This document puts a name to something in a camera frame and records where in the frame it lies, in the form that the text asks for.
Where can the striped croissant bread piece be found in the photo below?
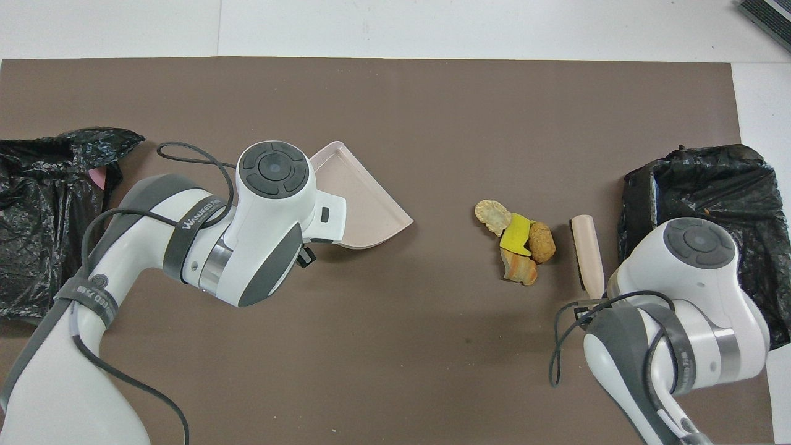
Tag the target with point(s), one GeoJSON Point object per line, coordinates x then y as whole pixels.
{"type": "Point", "coordinates": [522, 271]}

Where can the plain yellow sponge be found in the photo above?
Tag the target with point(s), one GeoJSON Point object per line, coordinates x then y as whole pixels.
{"type": "Point", "coordinates": [516, 235]}

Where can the beige brush black bristles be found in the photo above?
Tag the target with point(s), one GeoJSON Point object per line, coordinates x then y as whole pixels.
{"type": "Point", "coordinates": [588, 247]}

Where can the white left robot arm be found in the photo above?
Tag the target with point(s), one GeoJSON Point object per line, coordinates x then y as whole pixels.
{"type": "Point", "coordinates": [259, 235]}

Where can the pale flaky bread piece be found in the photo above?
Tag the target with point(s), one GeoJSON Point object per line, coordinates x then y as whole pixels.
{"type": "Point", "coordinates": [491, 215]}

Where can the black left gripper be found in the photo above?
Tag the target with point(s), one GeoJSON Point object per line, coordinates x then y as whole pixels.
{"type": "Point", "coordinates": [307, 256]}

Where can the brown bread nugget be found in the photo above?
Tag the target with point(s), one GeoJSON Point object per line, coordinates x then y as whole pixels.
{"type": "Point", "coordinates": [542, 242]}

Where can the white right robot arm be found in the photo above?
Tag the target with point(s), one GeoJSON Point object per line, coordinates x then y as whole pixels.
{"type": "Point", "coordinates": [692, 278]}

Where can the black bag bin pink rim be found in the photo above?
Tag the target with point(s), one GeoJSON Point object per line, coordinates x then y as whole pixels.
{"type": "Point", "coordinates": [43, 216]}

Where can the beige plastic dustpan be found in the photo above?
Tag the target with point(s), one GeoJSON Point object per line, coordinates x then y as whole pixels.
{"type": "Point", "coordinates": [364, 204]}

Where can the grey ribbed panel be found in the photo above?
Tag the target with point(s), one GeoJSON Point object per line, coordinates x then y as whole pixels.
{"type": "Point", "coordinates": [769, 18]}

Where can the brown table mat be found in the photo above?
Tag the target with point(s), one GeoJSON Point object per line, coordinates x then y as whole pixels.
{"type": "Point", "coordinates": [395, 358]}

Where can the black bag lined bin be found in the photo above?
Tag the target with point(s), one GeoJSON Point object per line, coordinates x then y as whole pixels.
{"type": "Point", "coordinates": [710, 185]}

